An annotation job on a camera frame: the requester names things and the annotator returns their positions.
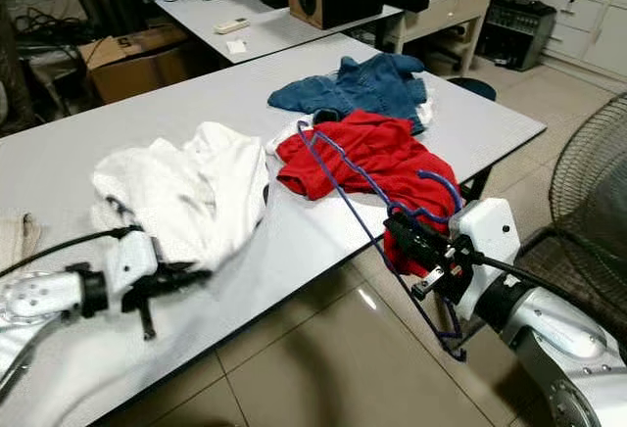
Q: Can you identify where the brown cardboard box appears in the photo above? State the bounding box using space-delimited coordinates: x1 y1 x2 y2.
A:
78 33 192 105

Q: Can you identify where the white drawer cabinet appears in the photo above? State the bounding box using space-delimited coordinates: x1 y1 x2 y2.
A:
490 0 627 80

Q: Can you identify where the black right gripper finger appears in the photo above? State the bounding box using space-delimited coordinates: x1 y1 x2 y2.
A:
386 231 428 261
384 210 437 244

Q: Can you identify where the beige garment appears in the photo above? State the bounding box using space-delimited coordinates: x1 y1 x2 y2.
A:
0 212 40 271

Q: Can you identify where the black standing fan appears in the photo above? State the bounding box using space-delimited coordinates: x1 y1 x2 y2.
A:
549 89 627 261

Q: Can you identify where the purple plastic hanger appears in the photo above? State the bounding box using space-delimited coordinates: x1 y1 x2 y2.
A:
294 119 466 361

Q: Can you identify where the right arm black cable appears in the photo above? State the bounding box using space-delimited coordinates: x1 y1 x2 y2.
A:
490 256 627 315

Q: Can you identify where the blue denim garment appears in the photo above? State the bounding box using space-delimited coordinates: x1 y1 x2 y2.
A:
266 52 434 136

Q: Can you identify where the black amplifier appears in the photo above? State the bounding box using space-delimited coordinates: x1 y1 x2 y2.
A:
475 0 557 71

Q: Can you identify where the white desk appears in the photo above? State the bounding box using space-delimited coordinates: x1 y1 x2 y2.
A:
392 0 501 75

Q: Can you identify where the white remote control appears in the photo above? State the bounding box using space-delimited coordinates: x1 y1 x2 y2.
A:
216 18 253 34

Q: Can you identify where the dark blue round stool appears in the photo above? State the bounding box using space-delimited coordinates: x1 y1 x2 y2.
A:
448 76 498 103

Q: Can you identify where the red garment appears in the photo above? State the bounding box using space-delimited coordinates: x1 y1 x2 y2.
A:
274 109 461 276

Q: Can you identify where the white work table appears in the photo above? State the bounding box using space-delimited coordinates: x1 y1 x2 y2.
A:
0 33 547 427

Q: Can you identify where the white shirt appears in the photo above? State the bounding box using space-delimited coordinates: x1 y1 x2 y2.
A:
91 121 270 273

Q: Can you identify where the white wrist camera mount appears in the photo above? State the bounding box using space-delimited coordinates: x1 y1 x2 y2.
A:
103 229 160 303
446 199 522 320

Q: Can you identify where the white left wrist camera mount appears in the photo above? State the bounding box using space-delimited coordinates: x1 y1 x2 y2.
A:
103 229 160 303

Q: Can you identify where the grey long table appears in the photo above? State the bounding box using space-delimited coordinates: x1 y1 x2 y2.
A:
113 0 412 66

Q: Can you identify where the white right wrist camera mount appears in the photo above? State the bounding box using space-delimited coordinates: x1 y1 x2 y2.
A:
446 199 522 320

